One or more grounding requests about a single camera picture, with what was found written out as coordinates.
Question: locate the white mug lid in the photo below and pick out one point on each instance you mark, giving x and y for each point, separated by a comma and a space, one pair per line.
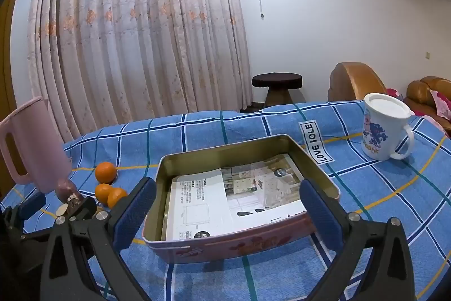
387, 105

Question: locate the printed paper sheet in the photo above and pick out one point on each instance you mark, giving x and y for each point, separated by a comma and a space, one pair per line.
204, 205

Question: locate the pink plastic pitcher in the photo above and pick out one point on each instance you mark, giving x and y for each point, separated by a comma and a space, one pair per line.
35, 146

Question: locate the brown leather sofa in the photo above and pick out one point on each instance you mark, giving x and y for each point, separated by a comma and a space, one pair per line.
419, 91

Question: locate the blue plaid cloth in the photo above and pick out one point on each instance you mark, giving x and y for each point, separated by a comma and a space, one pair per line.
387, 216

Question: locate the white printed mug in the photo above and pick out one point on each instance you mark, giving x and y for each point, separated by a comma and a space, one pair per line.
380, 135

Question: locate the brown leather armchair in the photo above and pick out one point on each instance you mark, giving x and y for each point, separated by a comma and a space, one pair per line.
356, 82

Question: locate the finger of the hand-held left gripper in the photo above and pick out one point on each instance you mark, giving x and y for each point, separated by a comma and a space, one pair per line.
31, 206
82, 208

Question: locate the purple grey sweet potato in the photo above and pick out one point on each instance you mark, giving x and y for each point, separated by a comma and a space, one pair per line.
65, 189

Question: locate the large orange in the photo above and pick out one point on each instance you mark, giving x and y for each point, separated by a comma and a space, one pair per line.
105, 172

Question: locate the pink embroidered curtain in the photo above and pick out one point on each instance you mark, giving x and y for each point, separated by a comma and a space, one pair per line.
141, 40

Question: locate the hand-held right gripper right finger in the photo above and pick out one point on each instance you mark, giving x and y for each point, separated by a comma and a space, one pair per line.
319, 213

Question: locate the pink metal tin box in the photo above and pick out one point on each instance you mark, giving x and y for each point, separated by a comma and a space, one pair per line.
211, 248

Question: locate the pink cloth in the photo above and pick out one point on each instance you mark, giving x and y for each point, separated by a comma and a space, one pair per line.
442, 103
393, 93

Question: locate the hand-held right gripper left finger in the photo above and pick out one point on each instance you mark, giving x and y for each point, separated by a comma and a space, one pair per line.
135, 213

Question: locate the dark round stool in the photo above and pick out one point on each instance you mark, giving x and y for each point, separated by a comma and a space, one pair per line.
276, 80

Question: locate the small orange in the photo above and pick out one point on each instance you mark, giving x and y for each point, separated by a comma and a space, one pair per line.
102, 192
117, 198

